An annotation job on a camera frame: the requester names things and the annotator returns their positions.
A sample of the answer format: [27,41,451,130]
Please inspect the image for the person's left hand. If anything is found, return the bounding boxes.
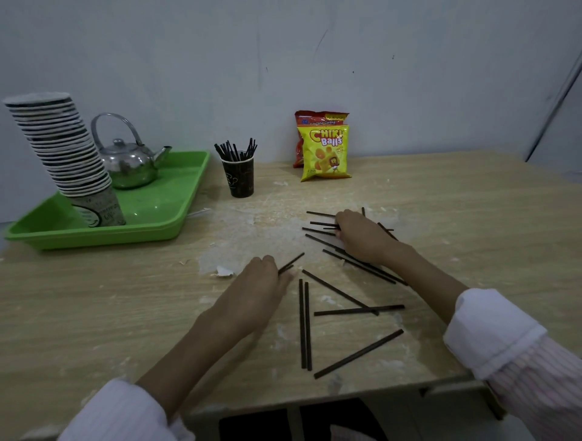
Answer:
[211,255,294,339]

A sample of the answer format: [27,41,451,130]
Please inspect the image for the person's right hand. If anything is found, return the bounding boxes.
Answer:
[335,208,406,269]

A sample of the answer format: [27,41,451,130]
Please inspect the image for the single black straw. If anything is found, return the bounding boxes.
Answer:
[277,252,306,275]

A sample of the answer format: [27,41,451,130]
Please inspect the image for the pile of black straws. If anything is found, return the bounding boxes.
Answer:
[298,207,409,380]

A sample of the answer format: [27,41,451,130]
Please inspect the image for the dark brown paper cup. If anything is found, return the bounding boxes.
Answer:
[221,152,255,199]

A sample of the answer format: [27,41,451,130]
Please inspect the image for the bunch of black straws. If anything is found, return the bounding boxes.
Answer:
[213,138,259,163]

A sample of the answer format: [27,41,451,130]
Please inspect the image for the person's left forearm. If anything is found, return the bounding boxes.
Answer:
[56,308,260,441]

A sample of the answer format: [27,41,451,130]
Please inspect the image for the person's right forearm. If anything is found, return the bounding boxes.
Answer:
[384,245,582,441]

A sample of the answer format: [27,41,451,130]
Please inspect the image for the yellow snack bag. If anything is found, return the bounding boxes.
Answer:
[296,125,353,183]

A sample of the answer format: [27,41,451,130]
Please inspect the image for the green plastic tray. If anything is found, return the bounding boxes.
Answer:
[3,150,212,251]

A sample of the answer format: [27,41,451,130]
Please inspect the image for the red snack bag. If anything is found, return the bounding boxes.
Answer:
[292,110,350,169]

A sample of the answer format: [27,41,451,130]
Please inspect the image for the black trousers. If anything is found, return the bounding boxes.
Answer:
[218,397,390,441]

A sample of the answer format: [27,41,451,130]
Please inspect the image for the light wooden table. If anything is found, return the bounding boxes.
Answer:
[0,150,582,441]

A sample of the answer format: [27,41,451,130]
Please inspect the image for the pink striped shirt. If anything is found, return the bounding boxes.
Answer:
[329,425,367,441]

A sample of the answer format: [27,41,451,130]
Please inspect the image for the steel kettle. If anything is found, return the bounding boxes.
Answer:
[90,113,173,191]

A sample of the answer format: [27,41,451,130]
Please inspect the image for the thin dark pole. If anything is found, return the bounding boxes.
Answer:
[524,54,582,164]

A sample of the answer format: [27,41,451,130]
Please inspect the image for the stack of paper cups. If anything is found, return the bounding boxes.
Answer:
[2,92,127,228]

